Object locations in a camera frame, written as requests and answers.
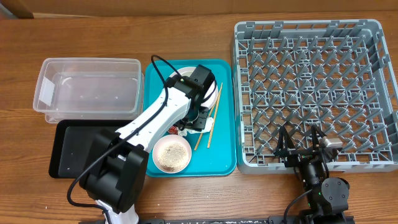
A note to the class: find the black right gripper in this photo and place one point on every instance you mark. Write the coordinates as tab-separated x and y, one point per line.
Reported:
297	155

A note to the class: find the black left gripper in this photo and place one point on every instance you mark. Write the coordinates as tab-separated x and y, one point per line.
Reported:
201	123

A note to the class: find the wooden chopstick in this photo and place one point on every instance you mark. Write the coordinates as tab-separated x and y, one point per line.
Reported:
214	116
210	113

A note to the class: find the red snack wrapper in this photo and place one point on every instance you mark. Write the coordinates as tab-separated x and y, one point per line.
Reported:
173	130

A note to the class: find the small pink bowl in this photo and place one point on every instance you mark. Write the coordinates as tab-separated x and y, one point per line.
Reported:
165	141

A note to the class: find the white napkin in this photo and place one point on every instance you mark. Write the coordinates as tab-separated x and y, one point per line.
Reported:
208	125

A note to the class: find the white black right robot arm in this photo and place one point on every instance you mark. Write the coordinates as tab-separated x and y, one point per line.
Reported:
325	198

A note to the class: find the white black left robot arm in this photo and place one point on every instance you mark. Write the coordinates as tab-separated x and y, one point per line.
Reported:
116	164

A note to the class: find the grey dishwasher rack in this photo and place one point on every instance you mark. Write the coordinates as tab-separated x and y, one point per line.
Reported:
335	74

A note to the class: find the black food waste tray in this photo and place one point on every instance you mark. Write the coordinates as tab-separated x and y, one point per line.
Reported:
72	142

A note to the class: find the clear plastic waste bin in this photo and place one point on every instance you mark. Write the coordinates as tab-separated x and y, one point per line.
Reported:
89	88

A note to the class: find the teal serving tray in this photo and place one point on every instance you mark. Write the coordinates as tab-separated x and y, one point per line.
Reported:
216	153

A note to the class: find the pale pink plate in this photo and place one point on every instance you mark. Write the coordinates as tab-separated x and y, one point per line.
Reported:
198	84

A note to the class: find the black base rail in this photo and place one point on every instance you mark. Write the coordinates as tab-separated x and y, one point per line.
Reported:
217	221

